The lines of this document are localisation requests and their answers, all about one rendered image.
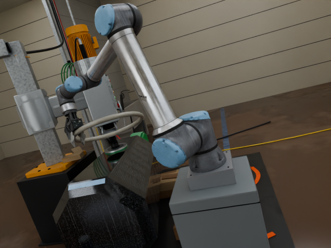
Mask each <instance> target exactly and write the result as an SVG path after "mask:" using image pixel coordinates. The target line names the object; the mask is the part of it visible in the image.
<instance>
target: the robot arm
mask: <svg viewBox="0 0 331 248"><path fill-rule="evenodd" d="M142 24H143V19H142V15H141V12H140V11H139V9H138V8H137V7H136V6H135V5H133V4H131V3H118V4H106V5H102V6H100V7H99V8H98V9H97V10H96V13H95V26H96V29H97V31H98V32H99V34H101V35H103V36H107V38H108V41H107V42H106V44H105V46H104V47H103V49H102V50H101V52H100V53H99V55H98V56H97V58H96V59H95V61H94V62H93V64H92V65H91V67H90V69H89V70H88V71H87V72H86V74H84V75H81V76H78V77H77V76H70V77H68V78H67V79H66V80H65V82H64V84H62V85H59V86H58V87H56V89H55V91H56V95H57V98H58V101H59V105H60V108H61V112H62V114H63V115H65V117H68V118H66V124H65V129H64V132H65V133H66V135H67V137H68V139H69V141H70V143H71V144H72V145H73V146H74V147H76V146H75V142H74V134H73V132H74V131H75V130H77V129H78V128H80V127H81V126H83V122H82V118H80V119H79V118H78V117H77V115H76V114H77V112H76V111H77V106H76V104H75V101H74V98H73V97H74V96H75V95H76V94H77V93H79V92H82V91H85V90H88V89H90V88H93V87H97V86H99V85H100V84H101V82H102V76H103V75H104V74H105V73H106V71H107V70H108V69H109V67H110V66H111V65H112V63H113V62H114V61H115V59H116V58H117V57H118V58H119V60H120V62H121V64H122V66H123V68H124V70H125V72H126V74H127V76H128V78H129V80H130V82H131V84H132V86H133V88H134V90H135V92H136V94H137V96H138V98H139V100H140V102H141V104H142V106H143V108H144V110H145V112H146V114H147V116H148V118H149V120H150V122H151V124H152V126H153V128H154V131H153V134H152V135H153V137H154V139H155V141H154V142H153V145H152V152H153V155H154V157H156V160H157V161H158V162H159V163H160V164H162V165H163V166H165V167H168V168H176V167H178V166H180V165H181V164H183V163H185V161H187V160H188V159H189V167H190V170H191V171H193V172H196V173H204V172H209V171H213V170H215V169H218V168H219V167H221V166H222V165H224V164H225V163H226V161H227V159H226V155H225V154H224V152H223V151H222V150H221V148H220V147H219V146H218V143H217V139H216V136H215V133H214V129H213V126H212V122H211V118H210V116H209V114H208V112H207V111H196V112H192V113H188V114H185V115H183V116H181V117H179V118H177V117H176V115H175V113H174V111H173V109H172V107H171V105H170V103H169V101H168V99H167V97H166V95H165V93H164V91H163V89H162V87H161V85H160V83H159V81H158V79H157V77H156V75H155V73H154V71H153V69H152V67H151V65H150V63H149V61H148V59H147V57H146V55H145V53H144V51H143V49H142V47H141V45H140V43H139V41H138V39H137V37H136V36H137V35H138V34H139V32H140V31H141V28H142Z"/></svg>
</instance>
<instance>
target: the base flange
mask: <svg viewBox="0 0 331 248"><path fill-rule="evenodd" d="M83 152H84V155H85V154H86V151H85V150H83ZM70 154H73V153H69V154H65V155H70ZM77 161H78V160H74V161H70V162H66V163H63V162H60V163H57V164H54V165H51V166H48V167H46V164H45V162H43V163H42V164H40V165H39V166H37V167H35V168H34V169H32V170H31V171H29V172H28V173H26V174H25V175H26V177H27V178H32V177H37V176H42V175H47V174H52V173H57V172H62V171H64V170H67V169H68V168H69V167H70V166H72V165H73V164H74V163H76V162H77Z"/></svg>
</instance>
